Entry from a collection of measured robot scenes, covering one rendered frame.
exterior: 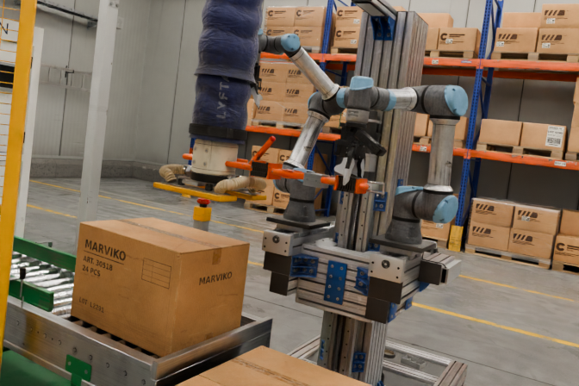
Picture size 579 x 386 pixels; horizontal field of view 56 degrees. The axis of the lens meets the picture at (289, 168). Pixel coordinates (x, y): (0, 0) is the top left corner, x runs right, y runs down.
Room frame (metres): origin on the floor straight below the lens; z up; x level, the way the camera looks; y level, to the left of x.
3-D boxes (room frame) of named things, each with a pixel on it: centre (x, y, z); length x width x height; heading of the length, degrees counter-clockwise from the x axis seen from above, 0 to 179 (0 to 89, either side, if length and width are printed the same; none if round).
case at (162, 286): (2.25, 0.48, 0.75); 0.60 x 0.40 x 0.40; 56
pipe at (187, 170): (2.12, 0.30, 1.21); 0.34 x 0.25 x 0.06; 57
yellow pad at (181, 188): (2.04, 0.35, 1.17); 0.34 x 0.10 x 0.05; 57
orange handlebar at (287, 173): (2.11, 0.06, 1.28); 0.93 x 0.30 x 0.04; 57
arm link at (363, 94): (1.81, -0.21, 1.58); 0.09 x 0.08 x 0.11; 131
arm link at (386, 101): (1.89, -0.27, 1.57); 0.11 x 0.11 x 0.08; 41
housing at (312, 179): (1.87, -0.10, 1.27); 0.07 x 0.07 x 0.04; 57
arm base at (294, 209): (2.49, -0.07, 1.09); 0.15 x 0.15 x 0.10
